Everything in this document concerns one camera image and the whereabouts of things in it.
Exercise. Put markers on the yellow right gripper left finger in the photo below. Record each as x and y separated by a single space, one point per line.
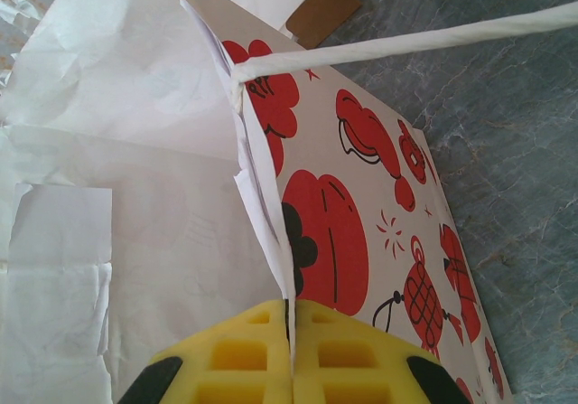
226 363

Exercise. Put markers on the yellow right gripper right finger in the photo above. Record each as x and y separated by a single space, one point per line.
361 363

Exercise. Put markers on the white paper bag red print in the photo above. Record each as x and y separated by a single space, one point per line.
361 173

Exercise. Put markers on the white paper napkin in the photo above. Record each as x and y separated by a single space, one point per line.
58 264

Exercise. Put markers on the brown cardboard napkin box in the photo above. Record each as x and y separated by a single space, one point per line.
325 11

